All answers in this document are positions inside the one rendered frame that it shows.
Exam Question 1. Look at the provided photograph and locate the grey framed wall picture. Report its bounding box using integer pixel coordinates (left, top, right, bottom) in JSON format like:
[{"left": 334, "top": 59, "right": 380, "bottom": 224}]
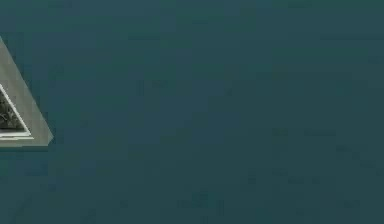
[{"left": 0, "top": 35, "right": 55, "bottom": 148}]

